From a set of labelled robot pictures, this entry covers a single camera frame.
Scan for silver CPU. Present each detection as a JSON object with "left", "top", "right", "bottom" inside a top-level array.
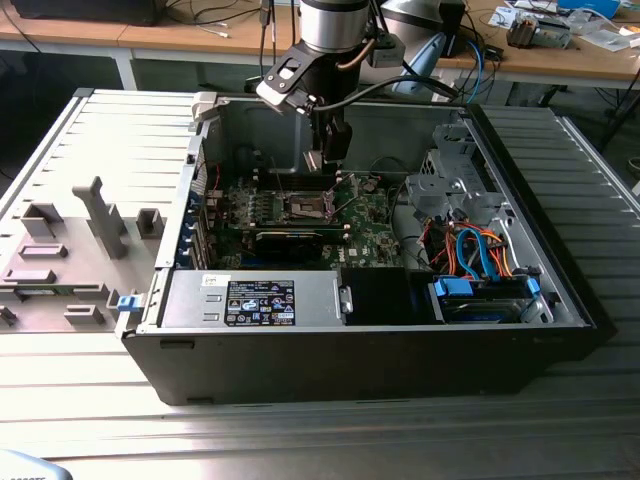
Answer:
[{"left": 303, "top": 148, "right": 327, "bottom": 175}]

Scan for metal socket cover frame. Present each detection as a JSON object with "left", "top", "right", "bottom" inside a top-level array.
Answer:
[{"left": 323, "top": 173, "right": 358, "bottom": 222}]

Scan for thin wire locking lever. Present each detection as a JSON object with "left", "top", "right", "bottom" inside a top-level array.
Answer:
[{"left": 271, "top": 155, "right": 288, "bottom": 201}]

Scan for RAM slot with white latches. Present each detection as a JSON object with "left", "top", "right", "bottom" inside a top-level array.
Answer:
[{"left": 252, "top": 170, "right": 345, "bottom": 180}]

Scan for CPU socket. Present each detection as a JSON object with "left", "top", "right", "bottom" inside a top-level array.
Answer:
[{"left": 280, "top": 189, "right": 335, "bottom": 224}]

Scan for black case fan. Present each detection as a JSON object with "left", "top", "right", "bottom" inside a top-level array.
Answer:
[{"left": 232, "top": 143, "right": 265, "bottom": 175}]

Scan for light grey case latch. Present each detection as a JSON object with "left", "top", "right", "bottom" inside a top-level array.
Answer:
[{"left": 191, "top": 91, "right": 232, "bottom": 132}]

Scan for black upright box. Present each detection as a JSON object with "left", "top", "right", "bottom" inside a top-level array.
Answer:
[{"left": 438, "top": 0, "right": 467, "bottom": 59}]

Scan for wooden desk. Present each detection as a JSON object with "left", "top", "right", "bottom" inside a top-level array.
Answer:
[{"left": 0, "top": 0, "right": 640, "bottom": 96}]

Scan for grey metal drive cage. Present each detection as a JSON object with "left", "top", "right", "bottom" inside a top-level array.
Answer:
[{"left": 403, "top": 122, "right": 505, "bottom": 224}]

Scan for green motherboard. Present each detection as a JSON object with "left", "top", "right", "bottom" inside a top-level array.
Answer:
[{"left": 199, "top": 171, "right": 417, "bottom": 275}]

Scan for black graphics card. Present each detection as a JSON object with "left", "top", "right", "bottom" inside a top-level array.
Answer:
[{"left": 222, "top": 219, "right": 354, "bottom": 265}]

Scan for heatsink part on desk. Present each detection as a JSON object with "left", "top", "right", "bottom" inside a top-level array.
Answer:
[{"left": 505, "top": 13, "right": 572, "bottom": 51}]

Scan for grey power supply with label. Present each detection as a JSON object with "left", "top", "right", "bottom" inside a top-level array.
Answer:
[{"left": 158, "top": 269, "right": 347, "bottom": 330}]

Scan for hard disk in blue carrier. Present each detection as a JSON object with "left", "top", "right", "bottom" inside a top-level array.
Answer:
[{"left": 429, "top": 273, "right": 545, "bottom": 326}]

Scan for black device on desk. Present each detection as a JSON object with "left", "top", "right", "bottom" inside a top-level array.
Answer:
[{"left": 9, "top": 0, "right": 162, "bottom": 27}]

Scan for blue box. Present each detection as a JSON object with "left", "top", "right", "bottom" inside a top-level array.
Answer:
[{"left": 557, "top": 0, "right": 622, "bottom": 17}]

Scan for black and grey PC case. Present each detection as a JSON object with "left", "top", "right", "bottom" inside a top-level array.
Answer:
[{"left": 119, "top": 97, "right": 620, "bottom": 407}]

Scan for grey parts rack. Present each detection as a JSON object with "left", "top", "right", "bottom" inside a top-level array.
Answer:
[{"left": 0, "top": 174, "right": 167, "bottom": 335}]

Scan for pale blue teach pendant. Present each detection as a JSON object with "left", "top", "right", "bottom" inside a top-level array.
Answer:
[{"left": 0, "top": 448, "right": 69, "bottom": 480}]

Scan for black camera cable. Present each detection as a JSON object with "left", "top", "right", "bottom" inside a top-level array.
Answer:
[{"left": 312, "top": 79, "right": 459, "bottom": 112}]

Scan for copper coloured hose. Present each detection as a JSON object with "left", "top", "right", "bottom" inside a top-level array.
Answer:
[{"left": 335, "top": 38, "right": 377, "bottom": 71}]

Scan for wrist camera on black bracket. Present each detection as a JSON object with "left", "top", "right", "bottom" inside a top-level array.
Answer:
[{"left": 254, "top": 42, "right": 324, "bottom": 115}]

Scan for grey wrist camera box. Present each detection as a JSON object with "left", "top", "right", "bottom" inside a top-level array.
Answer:
[{"left": 366, "top": 32, "right": 407, "bottom": 70}]

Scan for thin red wire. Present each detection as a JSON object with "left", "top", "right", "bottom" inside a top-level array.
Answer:
[{"left": 205, "top": 160, "right": 225, "bottom": 195}]

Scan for blue data cable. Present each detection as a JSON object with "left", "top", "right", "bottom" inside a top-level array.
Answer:
[{"left": 454, "top": 225, "right": 502, "bottom": 285}]

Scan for orange and red power wires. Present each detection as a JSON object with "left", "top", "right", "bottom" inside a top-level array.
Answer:
[{"left": 418, "top": 218, "right": 519, "bottom": 281}]

